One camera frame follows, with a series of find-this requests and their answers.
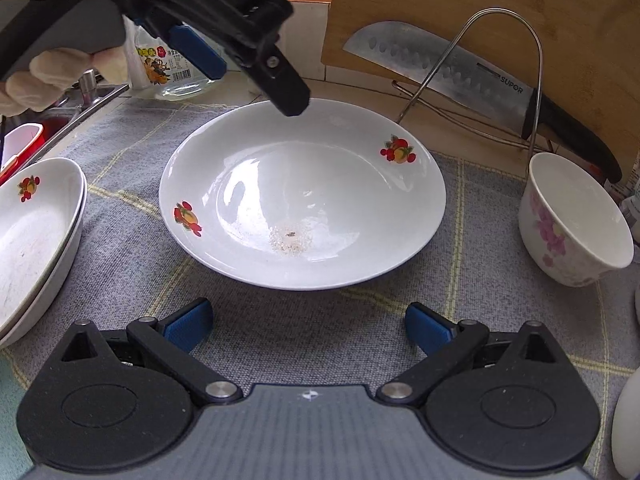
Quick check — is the metal sink knob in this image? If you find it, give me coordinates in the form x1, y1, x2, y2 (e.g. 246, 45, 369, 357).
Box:
75, 69, 108, 106

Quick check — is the white fruit print plate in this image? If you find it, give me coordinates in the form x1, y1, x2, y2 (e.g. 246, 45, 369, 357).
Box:
159, 99, 447, 291
0, 157, 87, 333
0, 190, 88, 350

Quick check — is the labelled glass jar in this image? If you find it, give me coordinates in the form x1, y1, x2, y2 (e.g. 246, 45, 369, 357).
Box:
122, 15, 226, 101

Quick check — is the person's left hand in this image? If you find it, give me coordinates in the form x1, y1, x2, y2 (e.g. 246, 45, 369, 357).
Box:
0, 0, 128, 117

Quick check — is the grey blue checked towel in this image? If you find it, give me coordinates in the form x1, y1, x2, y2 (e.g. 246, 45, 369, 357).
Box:
0, 94, 640, 461

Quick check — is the red wash basin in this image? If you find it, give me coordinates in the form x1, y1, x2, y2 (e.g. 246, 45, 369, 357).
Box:
0, 119, 68, 186

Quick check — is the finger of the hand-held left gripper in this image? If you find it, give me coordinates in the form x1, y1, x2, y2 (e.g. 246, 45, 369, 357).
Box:
166, 22, 229, 82
239, 37, 312, 119

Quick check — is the steel sink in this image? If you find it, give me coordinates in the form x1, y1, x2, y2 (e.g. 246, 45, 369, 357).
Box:
0, 80, 133, 171

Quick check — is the metal wire rack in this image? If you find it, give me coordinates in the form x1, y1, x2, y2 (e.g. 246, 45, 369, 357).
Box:
391, 8, 556, 153

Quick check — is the white pink floral bowl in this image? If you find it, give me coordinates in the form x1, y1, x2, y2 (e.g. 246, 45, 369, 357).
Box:
517, 152, 635, 288

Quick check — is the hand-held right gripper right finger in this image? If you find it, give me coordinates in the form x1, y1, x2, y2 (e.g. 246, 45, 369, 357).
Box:
376, 302, 557, 406

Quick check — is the black handle kitchen cleaver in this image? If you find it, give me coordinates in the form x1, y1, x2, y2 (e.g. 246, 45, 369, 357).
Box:
342, 21, 623, 184

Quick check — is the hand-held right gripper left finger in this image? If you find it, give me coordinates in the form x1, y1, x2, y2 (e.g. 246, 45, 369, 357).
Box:
60, 297, 243, 407

